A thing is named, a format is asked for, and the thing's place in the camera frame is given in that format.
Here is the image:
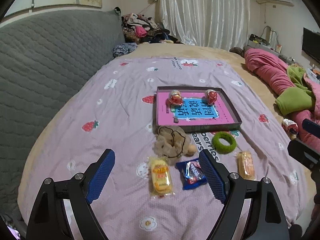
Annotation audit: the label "yellow snack packet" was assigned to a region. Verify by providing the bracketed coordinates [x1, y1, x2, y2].
[147, 156, 175, 198]

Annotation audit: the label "red candy ball left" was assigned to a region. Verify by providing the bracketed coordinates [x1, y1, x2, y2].
[168, 90, 183, 105]

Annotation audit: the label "blue patterned cloth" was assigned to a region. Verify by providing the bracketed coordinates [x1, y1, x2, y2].
[112, 42, 138, 58]

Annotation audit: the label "pink quilt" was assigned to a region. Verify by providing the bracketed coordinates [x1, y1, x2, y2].
[244, 48, 320, 145]

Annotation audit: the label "green fleece blanket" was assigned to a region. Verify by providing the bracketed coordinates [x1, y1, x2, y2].
[275, 65, 315, 117]

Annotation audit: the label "white cardboard box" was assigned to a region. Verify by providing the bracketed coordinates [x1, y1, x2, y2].
[306, 67, 320, 80]

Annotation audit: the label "red capsule toy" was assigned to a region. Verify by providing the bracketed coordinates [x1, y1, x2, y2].
[204, 89, 217, 105]

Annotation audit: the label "black television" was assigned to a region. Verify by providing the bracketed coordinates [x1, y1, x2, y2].
[302, 27, 320, 63]

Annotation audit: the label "pile of clothes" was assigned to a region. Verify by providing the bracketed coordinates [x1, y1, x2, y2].
[121, 12, 184, 45]

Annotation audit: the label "grey dressing table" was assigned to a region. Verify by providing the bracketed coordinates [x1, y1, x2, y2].
[247, 40, 295, 63]

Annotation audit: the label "white satin curtain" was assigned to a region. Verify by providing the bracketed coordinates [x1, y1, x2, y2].
[155, 0, 250, 52]

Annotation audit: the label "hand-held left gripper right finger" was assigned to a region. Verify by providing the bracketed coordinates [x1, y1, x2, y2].
[198, 149, 290, 240]

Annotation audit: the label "pink picture book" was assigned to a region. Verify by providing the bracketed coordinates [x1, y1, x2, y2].
[157, 92, 237, 126]

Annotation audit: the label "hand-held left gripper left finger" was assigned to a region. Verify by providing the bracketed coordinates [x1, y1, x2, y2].
[26, 149, 116, 240]

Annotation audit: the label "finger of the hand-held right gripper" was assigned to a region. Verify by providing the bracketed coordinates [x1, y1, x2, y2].
[302, 119, 320, 138]
[287, 139, 320, 172]

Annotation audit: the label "green fuzzy hair tie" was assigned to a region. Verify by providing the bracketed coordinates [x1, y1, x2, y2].
[212, 132, 237, 155]

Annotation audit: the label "purple strawberry printed blanket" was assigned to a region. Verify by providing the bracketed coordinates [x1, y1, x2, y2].
[19, 56, 308, 240]

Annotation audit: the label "orange snack packet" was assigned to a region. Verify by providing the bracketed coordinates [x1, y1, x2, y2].
[235, 150, 257, 180]

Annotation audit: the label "red and white knitted item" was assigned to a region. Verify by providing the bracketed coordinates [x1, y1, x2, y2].
[282, 119, 299, 140]

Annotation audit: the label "shallow grey box tray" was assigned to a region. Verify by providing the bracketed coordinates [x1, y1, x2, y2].
[153, 86, 242, 133]

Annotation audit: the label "blue cookie packet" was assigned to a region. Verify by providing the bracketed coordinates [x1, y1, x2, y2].
[176, 160, 208, 190]

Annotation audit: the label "arched table mirror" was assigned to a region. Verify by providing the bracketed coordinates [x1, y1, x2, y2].
[261, 26, 279, 47]

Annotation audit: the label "dark brown cloth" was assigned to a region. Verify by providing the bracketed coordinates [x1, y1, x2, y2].
[229, 46, 247, 57]

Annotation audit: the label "black bag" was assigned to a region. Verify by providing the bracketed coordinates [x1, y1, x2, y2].
[249, 34, 268, 44]

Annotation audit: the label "grey quilted headboard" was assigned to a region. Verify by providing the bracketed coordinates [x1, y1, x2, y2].
[0, 9, 125, 220]

